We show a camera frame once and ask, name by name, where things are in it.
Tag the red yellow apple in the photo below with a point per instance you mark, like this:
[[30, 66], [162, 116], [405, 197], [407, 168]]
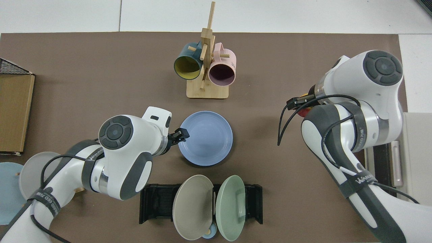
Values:
[[304, 112]]

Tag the black dish rack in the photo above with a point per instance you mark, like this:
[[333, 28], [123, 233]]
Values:
[[155, 202]]

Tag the beige plate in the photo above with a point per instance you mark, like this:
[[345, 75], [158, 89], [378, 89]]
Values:
[[192, 209]]

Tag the green plate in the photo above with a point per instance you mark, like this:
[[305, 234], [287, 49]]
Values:
[[229, 209]]

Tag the wooden peg plate rack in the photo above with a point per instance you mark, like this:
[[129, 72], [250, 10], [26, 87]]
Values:
[[79, 190]]

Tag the pale grey plate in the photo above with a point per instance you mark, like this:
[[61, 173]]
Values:
[[31, 170]]

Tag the light blue plate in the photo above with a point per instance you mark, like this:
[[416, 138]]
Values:
[[8, 189]]

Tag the wooden cup stand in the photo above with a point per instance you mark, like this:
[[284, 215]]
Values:
[[207, 91]]

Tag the dark teal cup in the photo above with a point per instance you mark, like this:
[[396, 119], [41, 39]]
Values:
[[187, 65]]

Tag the pink cup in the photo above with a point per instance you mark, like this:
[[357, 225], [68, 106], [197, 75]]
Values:
[[224, 59]]

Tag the brown table cloth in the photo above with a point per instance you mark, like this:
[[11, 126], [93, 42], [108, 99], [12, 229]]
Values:
[[101, 84]]

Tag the small blue round thing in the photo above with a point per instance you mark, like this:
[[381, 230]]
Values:
[[213, 233]]

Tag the pale toaster oven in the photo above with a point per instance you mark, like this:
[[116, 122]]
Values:
[[418, 152]]

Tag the dark grey device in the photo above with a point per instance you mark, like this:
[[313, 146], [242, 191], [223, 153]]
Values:
[[426, 6]]

